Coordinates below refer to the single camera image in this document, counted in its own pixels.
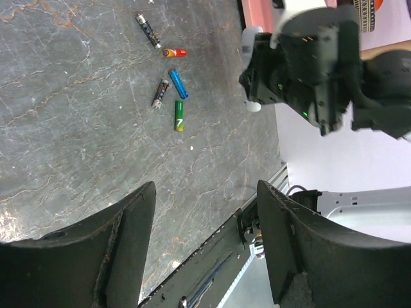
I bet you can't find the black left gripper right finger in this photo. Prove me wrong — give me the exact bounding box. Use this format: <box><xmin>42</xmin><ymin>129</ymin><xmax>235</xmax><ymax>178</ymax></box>
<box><xmin>257</xmin><ymin>180</ymin><xmax>410</xmax><ymax>307</ymax></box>

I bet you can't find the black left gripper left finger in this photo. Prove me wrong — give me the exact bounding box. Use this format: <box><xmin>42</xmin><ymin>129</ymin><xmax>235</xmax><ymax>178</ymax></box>
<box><xmin>1</xmin><ymin>182</ymin><xmax>156</xmax><ymax>307</ymax></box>

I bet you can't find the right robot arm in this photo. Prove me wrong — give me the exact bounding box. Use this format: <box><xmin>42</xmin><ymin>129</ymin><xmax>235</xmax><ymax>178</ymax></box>
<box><xmin>239</xmin><ymin>1</ymin><xmax>410</xmax><ymax>140</ymax></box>

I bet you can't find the black battery lower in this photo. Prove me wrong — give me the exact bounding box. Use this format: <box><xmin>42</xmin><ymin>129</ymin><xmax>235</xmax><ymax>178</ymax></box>
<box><xmin>152</xmin><ymin>79</ymin><xmax>170</xmax><ymax>109</ymax></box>

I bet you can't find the black battery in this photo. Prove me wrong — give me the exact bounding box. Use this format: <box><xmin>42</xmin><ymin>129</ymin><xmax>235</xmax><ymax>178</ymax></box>
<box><xmin>152</xmin><ymin>79</ymin><xmax>170</xmax><ymax>109</ymax></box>
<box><xmin>135</xmin><ymin>14</ymin><xmax>161</xmax><ymax>49</ymax></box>

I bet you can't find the green battery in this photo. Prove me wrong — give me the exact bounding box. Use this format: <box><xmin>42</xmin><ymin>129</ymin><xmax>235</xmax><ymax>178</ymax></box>
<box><xmin>175</xmin><ymin>101</ymin><xmax>184</xmax><ymax>132</ymax></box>

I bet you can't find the light blue battery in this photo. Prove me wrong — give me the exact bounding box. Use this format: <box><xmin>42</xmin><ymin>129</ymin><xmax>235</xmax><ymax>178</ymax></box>
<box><xmin>169</xmin><ymin>69</ymin><xmax>189</xmax><ymax>99</ymax></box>

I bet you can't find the red yellow battery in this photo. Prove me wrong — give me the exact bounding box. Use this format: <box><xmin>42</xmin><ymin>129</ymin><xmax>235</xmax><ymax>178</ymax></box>
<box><xmin>162</xmin><ymin>48</ymin><xmax>188</xmax><ymax>58</ymax></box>

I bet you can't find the black battery upper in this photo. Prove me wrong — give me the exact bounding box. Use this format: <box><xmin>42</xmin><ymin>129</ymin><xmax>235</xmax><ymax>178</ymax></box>
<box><xmin>135</xmin><ymin>14</ymin><xmax>161</xmax><ymax>49</ymax></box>

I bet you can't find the pink three-tier shelf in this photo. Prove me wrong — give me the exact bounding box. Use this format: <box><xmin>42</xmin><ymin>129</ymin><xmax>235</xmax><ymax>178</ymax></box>
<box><xmin>240</xmin><ymin>0</ymin><xmax>410</xmax><ymax>58</ymax></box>

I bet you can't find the bowl with fruit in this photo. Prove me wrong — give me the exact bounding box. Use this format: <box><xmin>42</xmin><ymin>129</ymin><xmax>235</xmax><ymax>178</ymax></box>
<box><xmin>352</xmin><ymin>0</ymin><xmax>383</xmax><ymax>33</ymax></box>

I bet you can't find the white slotted cable duct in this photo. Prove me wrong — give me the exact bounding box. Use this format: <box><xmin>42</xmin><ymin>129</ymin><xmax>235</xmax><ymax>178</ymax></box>
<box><xmin>217</xmin><ymin>244</ymin><xmax>264</xmax><ymax>308</ymax></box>

